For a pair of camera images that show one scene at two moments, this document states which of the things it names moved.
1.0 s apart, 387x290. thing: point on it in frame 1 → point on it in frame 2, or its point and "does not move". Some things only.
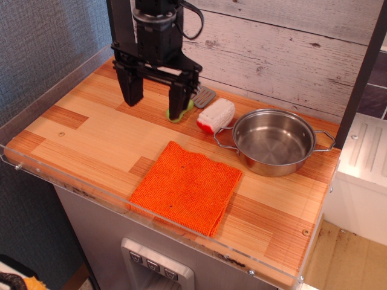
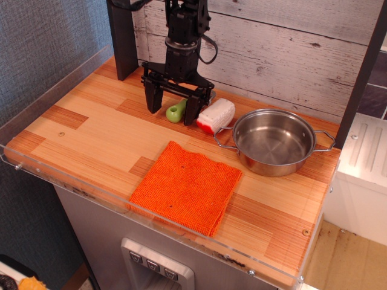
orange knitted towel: (187, 190) does not move
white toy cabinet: (358, 202) does not move
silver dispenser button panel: (150, 269) does not move
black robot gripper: (160, 55) → (179, 72)
